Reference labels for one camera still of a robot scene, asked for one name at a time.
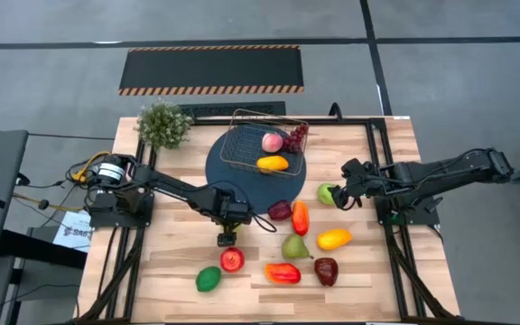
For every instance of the black hazard-striped floor mat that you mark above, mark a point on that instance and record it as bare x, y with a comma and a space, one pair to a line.
210, 67

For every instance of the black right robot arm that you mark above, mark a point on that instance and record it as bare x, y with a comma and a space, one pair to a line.
449, 173

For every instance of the red apple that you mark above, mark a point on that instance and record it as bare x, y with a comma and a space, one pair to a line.
232, 260

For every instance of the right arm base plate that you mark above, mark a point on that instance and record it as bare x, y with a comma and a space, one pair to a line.
422, 216

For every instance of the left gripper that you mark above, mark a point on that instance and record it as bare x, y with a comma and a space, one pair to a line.
233, 210

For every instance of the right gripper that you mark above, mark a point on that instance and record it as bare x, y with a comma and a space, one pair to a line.
364, 178

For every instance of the black ridged floor mat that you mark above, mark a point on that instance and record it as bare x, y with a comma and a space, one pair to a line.
242, 108

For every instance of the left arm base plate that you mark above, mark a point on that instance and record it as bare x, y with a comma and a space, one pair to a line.
106, 216

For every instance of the red-orange mango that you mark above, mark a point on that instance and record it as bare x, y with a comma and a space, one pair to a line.
282, 273

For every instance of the small dark red fruit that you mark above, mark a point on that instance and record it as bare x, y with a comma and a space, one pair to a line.
280, 210

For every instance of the orange-red mango with green tip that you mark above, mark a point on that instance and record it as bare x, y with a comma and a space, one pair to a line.
300, 219

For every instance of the light green apple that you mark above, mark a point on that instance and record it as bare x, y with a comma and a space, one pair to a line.
324, 193

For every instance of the yellow mango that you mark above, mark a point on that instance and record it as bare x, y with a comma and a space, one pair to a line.
272, 163

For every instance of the white printed paper sheet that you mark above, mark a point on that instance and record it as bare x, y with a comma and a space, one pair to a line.
72, 230

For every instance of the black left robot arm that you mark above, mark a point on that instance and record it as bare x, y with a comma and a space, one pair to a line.
174, 185

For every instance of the dark red grape bunch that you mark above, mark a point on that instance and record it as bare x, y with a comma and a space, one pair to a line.
295, 140

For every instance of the green pear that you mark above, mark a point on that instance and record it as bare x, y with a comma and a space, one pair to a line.
294, 247

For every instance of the dark blue round mat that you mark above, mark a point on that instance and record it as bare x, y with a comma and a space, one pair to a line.
242, 194

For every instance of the bright green lime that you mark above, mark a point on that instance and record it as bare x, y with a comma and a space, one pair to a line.
208, 279

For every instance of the potted green artificial plant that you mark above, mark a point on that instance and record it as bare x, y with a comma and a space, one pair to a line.
163, 125

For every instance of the large dark maroon fruit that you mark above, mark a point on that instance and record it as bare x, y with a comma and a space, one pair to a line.
326, 272

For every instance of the pink peach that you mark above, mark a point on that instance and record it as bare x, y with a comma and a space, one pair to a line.
272, 142

